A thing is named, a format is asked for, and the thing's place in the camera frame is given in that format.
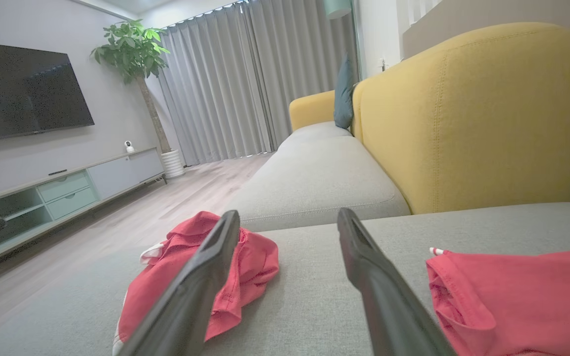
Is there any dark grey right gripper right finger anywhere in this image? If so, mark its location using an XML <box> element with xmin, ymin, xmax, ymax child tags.
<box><xmin>337</xmin><ymin>208</ymin><xmax>456</xmax><ymax>356</ymax></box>

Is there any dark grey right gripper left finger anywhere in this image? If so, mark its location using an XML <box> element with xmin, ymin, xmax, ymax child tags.
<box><xmin>117</xmin><ymin>210</ymin><xmax>240</xmax><ymax>356</ymax></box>

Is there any red garment with white trim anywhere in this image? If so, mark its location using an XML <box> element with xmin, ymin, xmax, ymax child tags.
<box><xmin>112</xmin><ymin>211</ymin><xmax>280</xmax><ymax>356</ymax></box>

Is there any red shirt with black print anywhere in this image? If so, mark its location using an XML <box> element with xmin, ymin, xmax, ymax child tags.
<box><xmin>426</xmin><ymin>247</ymin><xmax>570</xmax><ymax>356</ymax></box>

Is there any mint green cabinet drawer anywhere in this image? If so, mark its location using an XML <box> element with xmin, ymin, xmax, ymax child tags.
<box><xmin>46</xmin><ymin>186</ymin><xmax>99</xmax><ymax>221</ymax></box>
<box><xmin>38</xmin><ymin>171</ymin><xmax>91</xmax><ymax>202</ymax></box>

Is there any white ribbed plant pot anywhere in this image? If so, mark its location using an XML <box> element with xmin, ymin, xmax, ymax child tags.
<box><xmin>160</xmin><ymin>149</ymin><xmax>186</xmax><ymax>178</ymax></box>

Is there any long grey TV cabinet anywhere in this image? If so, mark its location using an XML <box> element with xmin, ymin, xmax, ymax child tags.
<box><xmin>0</xmin><ymin>147</ymin><xmax>168</xmax><ymax>285</ymax></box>

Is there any black flat screen television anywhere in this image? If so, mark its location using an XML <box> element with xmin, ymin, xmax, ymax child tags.
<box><xmin>0</xmin><ymin>41</ymin><xmax>95</xmax><ymax>145</ymax></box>

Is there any yellow sofa with grey seat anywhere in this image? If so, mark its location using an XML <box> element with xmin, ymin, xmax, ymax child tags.
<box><xmin>226</xmin><ymin>22</ymin><xmax>570</xmax><ymax>233</ymax></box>

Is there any teal throw cushion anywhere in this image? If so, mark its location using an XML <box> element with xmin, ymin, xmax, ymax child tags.
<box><xmin>333</xmin><ymin>53</ymin><xmax>357</xmax><ymax>130</ymax></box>

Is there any grey pleated curtain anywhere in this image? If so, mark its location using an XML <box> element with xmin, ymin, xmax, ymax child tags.
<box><xmin>154</xmin><ymin>0</ymin><xmax>362</xmax><ymax>166</ymax></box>

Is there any tall green potted tree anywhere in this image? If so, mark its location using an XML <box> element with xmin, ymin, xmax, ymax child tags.
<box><xmin>91</xmin><ymin>19</ymin><xmax>172</xmax><ymax>154</ymax></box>

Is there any floor lamp with teal shade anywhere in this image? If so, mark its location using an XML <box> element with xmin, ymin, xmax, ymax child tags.
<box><xmin>324</xmin><ymin>0</ymin><xmax>365</xmax><ymax>82</ymax></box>

